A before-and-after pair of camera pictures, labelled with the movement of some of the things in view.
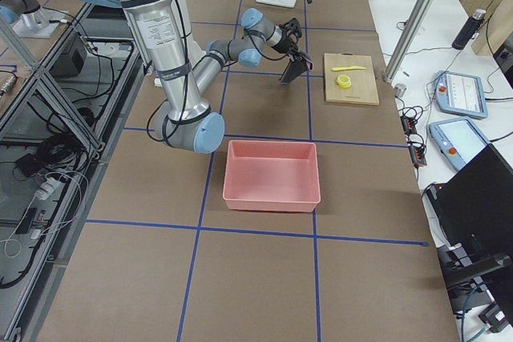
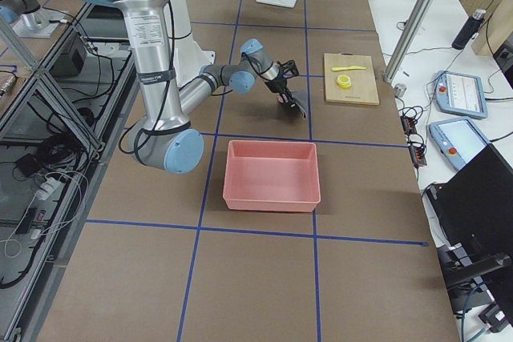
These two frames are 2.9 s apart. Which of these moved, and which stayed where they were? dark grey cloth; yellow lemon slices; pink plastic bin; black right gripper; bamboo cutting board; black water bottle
Moved: black right gripper; dark grey cloth
Stayed: yellow lemon slices; pink plastic bin; black water bottle; bamboo cutting board
